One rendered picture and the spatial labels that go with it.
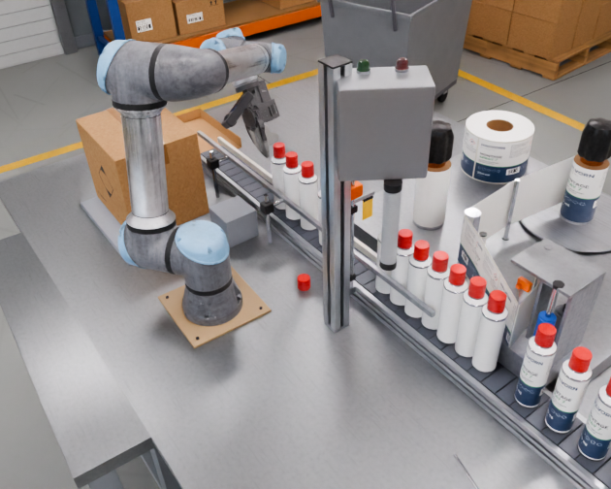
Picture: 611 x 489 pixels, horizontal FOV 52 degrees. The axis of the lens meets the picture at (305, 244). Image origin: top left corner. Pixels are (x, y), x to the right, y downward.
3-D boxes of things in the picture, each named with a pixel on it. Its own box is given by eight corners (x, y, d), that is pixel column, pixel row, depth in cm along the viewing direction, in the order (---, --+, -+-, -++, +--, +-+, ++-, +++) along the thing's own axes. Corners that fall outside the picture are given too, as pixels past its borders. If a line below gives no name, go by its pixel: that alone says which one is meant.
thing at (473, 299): (483, 351, 140) (497, 281, 127) (466, 362, 137) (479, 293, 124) (465, 338, 143) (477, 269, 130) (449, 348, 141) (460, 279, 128)
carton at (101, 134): (209, 212, 190) (197, 132, 173) (136, 244, 179) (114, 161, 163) (166, 171, 209) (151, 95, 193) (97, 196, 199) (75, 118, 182)
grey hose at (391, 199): (400, 266, 133) (406, 181, 120) (387, 273, 132) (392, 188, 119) (388, 257, 136) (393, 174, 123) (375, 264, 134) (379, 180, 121)
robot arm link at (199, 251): (220, 296, 148) (212, 251, 140) (169, 285, 152) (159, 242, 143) (240, 264, 157) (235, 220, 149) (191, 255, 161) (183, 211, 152)
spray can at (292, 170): (307, 216, 181) (305, 154, 169) (292, 223, 179) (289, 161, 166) (297, 209, 185) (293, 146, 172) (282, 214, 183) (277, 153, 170)
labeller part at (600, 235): (659, 224, 173) (659, 220, 172) (590, 270, 159) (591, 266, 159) (562, 177, 193) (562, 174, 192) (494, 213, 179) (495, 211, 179)
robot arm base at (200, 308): (254, 306, 159) (251, 277, 153) (204, 336, 152) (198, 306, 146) (220, 277, 169) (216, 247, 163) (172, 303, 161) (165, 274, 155)
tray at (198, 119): (241, 147, 224) (241, 137, 222) (176, 172, 213) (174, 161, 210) (201, 117, 244) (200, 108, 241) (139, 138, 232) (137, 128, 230)
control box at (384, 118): (427, 179, 121) (436, 85, 109) (338, 182, 121) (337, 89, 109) (418, 151, 129) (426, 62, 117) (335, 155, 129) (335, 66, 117)
